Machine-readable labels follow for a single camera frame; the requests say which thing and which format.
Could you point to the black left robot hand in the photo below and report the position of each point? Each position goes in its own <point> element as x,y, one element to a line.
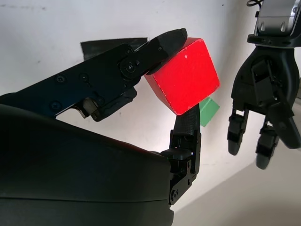
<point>287,70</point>

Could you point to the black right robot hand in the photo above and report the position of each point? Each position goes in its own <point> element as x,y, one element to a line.
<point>70,176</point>

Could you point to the green cube block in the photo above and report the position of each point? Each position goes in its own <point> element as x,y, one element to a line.
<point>209,113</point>

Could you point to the red cube block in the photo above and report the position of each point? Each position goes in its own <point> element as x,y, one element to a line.
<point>188,77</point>

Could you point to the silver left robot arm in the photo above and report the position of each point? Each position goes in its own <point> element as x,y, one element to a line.
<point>275,16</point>

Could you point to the black tape mark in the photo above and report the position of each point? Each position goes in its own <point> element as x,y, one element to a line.
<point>103,48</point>

